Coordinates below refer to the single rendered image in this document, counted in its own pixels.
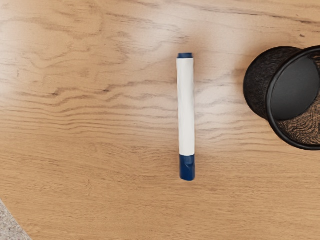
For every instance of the white marker with blue cap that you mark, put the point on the white marker with blue cap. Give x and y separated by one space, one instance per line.
186 105

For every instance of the black mesh pen holder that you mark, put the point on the black mesh pen holder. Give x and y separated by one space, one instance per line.
287 100

